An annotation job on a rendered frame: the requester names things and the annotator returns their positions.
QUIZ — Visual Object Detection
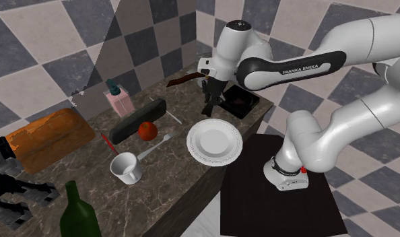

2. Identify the black square tray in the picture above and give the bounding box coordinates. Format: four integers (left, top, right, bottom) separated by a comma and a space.
217, 84, 261, 121

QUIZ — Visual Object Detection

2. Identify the thin white stick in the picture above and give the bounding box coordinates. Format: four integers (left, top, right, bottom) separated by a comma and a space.
149, 97, 183, 125

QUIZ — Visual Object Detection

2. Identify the white round plate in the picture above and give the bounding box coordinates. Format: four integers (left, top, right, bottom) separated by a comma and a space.
186, 118, 244, 168

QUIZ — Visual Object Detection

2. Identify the red apple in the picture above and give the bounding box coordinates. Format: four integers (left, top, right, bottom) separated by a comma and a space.
137, 121, 159, 142

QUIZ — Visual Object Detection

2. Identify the long black case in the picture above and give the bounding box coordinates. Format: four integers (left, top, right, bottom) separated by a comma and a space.
108, 98, 168, 145

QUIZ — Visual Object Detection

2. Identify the silver fork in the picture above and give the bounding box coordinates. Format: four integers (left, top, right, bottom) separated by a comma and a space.
136, 131, 178, 162

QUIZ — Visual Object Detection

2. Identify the pink soap dispenser bottle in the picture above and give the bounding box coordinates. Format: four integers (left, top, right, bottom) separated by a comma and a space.
102, 78, 136, 119

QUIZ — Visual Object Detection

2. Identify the red pen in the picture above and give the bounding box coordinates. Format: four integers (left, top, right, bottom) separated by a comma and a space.
100, 132, 120, 156

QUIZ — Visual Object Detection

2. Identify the white mug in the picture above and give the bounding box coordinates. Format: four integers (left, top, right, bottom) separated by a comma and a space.
109, 151, 144, 186

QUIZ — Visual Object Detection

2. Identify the dark robot stand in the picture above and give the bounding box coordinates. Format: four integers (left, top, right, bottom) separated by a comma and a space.
220, 133, 349, 237

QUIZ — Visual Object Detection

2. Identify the brown bread loaf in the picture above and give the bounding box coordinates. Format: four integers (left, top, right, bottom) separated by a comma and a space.
4, 107, 97, 174

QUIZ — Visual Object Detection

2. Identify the dark green glass bottle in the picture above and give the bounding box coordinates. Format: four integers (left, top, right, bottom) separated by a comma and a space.
59, 180, 102, 237

